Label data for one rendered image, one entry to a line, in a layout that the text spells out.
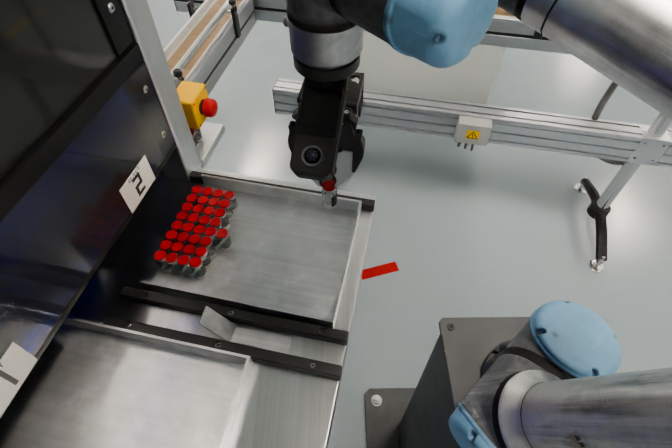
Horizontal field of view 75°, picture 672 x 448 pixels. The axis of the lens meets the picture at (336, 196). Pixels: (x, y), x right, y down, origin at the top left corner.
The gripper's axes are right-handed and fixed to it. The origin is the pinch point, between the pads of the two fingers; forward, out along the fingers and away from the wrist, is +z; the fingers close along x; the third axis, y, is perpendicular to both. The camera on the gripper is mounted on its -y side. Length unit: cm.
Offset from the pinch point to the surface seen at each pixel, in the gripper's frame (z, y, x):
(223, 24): 25, 73, 46
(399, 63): 87, 149, -4
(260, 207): 25.7, 11.6, 17.2
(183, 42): 24, 61, 54
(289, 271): 25.0, -1.8, 7.5
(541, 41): 31, 90, -47
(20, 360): 9.6, -27.7, 35.0
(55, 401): 23, -30, 37
